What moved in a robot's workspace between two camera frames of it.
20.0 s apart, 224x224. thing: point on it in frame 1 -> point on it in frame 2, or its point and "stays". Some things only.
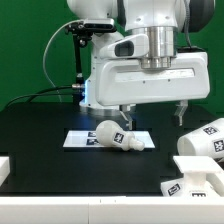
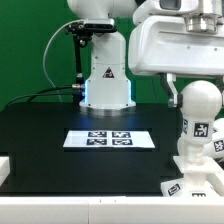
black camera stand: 83,32 stays
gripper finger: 125,111 -> 175,99
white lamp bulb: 110,134 -> 200,102
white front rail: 198,209 stays
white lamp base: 203,177 stays
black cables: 40,93 stays
